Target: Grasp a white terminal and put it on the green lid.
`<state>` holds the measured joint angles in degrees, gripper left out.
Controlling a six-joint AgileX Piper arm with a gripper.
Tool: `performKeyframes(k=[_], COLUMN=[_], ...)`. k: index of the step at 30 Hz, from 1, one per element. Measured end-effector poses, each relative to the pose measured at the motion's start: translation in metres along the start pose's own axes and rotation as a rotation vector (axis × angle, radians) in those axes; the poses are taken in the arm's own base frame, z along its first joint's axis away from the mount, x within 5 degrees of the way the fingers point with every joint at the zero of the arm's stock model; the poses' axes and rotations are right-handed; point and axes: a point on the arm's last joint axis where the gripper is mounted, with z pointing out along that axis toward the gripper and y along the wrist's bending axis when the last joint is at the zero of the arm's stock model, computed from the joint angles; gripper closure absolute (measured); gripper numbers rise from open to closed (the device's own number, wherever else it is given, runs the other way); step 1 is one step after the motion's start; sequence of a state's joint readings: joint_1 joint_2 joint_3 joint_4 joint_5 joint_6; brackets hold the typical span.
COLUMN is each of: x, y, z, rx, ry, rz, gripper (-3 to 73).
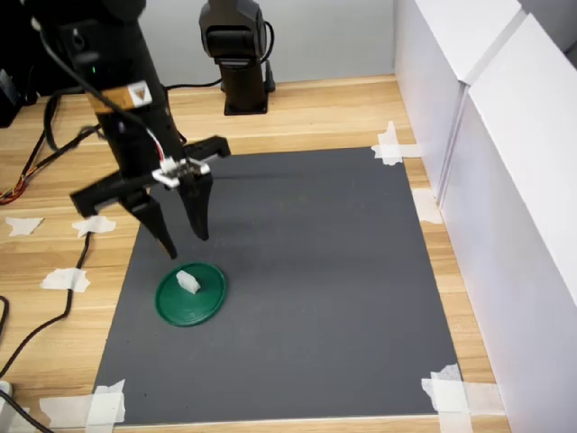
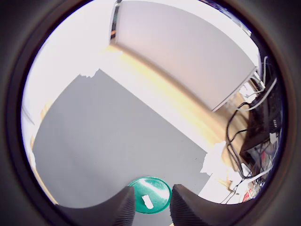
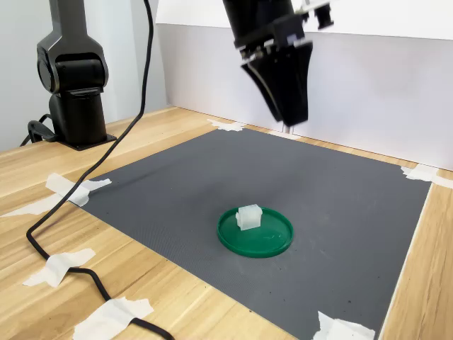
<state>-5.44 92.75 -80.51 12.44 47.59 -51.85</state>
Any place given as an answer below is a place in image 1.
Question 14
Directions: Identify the small white plastic terminal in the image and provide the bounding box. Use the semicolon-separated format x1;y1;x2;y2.
175;269;202;295

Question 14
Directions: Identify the round green lid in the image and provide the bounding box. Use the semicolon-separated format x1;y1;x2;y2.
154;262;228;328

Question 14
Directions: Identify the white tape patch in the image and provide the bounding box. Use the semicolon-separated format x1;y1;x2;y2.
38;378;127;429
40;267;91;293
421;364;507;433
371;120;425;167
5;216;45;238
412;189;445;226
71;215;117;239

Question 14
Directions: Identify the black device box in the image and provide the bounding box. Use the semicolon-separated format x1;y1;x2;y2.
0;68;24;129

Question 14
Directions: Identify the dark grey mat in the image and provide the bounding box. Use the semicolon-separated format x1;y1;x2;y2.
92;146;465;426

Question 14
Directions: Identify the white partition panel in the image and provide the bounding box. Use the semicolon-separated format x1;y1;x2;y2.
435;11;577;433
392;0;529;213

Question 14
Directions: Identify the small white camera box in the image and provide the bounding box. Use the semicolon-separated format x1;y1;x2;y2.
151;158;212;189

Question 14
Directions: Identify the black cable with coloured wires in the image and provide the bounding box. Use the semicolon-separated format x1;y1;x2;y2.
0;130;49;199

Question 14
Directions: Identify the long black camera cable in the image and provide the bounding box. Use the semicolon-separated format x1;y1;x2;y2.
0;17;170;378

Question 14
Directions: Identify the black braided base cable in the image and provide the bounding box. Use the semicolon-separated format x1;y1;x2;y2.
0;78;224;207

